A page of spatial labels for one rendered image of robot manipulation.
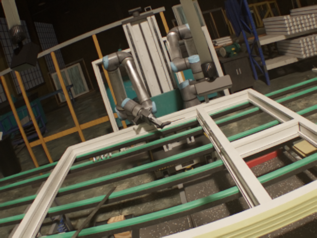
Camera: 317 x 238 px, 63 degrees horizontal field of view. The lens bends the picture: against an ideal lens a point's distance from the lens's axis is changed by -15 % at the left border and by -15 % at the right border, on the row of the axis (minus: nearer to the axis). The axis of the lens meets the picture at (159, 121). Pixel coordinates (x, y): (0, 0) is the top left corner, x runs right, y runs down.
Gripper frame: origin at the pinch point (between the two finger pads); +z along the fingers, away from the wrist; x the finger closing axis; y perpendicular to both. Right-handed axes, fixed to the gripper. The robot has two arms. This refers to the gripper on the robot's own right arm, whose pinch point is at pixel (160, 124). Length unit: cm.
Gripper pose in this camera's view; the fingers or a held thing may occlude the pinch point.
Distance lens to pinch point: 207.8
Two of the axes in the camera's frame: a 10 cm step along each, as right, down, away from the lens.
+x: 1.9, 4.7, 8.6
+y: 6.1, -7.4, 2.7
